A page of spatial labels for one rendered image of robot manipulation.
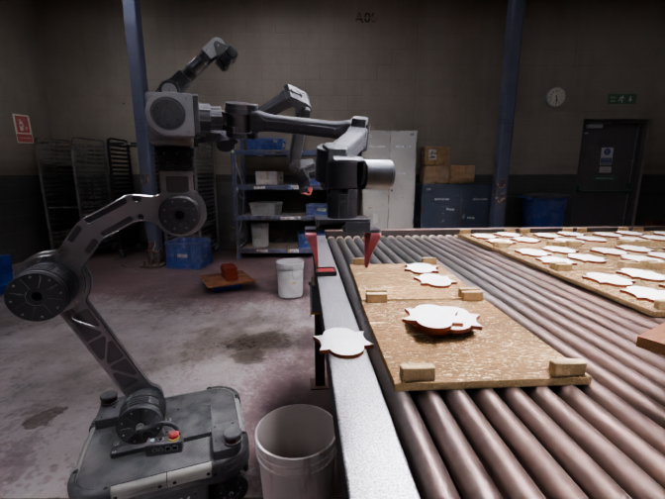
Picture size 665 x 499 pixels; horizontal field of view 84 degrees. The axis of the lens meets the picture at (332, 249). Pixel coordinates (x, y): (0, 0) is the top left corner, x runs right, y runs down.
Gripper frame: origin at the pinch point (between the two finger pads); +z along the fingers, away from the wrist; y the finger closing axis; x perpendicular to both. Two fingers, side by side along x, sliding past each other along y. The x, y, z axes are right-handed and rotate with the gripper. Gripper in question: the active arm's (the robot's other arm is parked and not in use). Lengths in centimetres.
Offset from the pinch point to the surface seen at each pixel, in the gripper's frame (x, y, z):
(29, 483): -76, 123, 110
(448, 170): -498, -225, -27
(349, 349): -0.7, -1.8, 18.4
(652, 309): -13, -83, 17
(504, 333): -2.8, -36.6, 17.2
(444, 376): 13.4, -16.5, 17.5
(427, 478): 32.4, -6.9, 19.8
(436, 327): 1.3, -19.4, 13.4
